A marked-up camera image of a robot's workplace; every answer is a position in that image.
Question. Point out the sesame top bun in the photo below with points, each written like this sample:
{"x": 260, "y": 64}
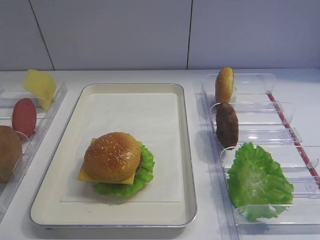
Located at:
{"x": 112, "y": 157}

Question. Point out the brown meat patty in burger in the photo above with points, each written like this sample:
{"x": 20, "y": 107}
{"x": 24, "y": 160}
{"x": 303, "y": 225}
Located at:
{"x": 139, "y": 162}

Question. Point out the green lettuce leaf in burger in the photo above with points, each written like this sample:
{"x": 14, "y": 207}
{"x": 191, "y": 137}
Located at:
{"x": 143, "y": 175}

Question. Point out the brown meat patty in rack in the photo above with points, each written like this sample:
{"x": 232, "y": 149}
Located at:
{"x": 227, "y": 125}

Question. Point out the green lettuce leaf in rack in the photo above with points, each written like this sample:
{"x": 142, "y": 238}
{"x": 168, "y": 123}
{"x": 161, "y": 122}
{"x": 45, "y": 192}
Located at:
{"x": 257, "y": 186}

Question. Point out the yellow cheese slice in rack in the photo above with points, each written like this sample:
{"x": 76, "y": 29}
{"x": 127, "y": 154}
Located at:
{"x": 41, "y": 85}

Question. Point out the red tomato slice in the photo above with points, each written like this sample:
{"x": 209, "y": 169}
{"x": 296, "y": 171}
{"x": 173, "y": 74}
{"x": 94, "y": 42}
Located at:
{"x": 24, "y": 118}

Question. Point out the white tray liner paper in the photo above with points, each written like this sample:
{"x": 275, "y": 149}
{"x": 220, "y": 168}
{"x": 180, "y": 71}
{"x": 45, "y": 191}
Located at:
{"x": 151, "y": 118}

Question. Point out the small bun in rack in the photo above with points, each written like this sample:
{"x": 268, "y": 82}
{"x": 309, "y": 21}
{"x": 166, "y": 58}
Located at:
{"x": 224, "y": 85}

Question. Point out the clear acrylic right food rack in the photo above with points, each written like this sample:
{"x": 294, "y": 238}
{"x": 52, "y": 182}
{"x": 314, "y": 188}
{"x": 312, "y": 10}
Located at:
{"x": 264, "y": 120}

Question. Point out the clear acrylic food rack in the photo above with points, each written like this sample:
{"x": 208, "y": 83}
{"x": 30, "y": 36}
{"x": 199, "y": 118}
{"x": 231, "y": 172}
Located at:
{"x": 264, "y": 120}
{"x": 30, "y": 145}

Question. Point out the clear acrylic left food rack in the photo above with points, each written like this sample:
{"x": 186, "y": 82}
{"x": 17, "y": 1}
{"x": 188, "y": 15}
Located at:
{"x": 30, "y": 145}

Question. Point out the white metal serving tray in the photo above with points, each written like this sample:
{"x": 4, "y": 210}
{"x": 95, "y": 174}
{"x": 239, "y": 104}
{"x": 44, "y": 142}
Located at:
{"x": 113, "y": 158}

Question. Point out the flat bottom bun slice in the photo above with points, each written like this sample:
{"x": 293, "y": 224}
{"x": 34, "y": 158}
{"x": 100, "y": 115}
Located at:
{"x": 10, "y": 152}

